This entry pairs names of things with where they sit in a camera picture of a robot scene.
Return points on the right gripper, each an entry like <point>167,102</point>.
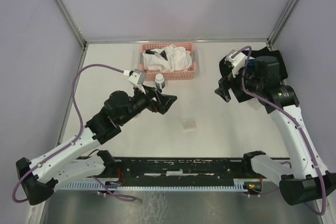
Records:
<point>225,83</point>

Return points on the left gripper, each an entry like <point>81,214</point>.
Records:
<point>163,102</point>

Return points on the black garment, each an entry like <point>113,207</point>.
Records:
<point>264,71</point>

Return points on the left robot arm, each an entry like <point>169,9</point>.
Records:
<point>42,176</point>

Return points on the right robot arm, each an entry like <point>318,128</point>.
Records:
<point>308,178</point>

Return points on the white capped pill bottle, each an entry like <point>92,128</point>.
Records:
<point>159,81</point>

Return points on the clear bottle lid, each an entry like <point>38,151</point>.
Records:
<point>254,104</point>

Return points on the pink plastic basket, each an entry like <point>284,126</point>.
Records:
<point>176,75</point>

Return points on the white cloth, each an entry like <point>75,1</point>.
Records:
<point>167,59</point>

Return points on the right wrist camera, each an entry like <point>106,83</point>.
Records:
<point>235,63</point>

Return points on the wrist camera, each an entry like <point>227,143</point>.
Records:
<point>235,63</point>
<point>136,77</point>

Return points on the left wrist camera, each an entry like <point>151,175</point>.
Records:
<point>136,77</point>

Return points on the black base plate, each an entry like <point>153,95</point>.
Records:
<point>178,172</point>

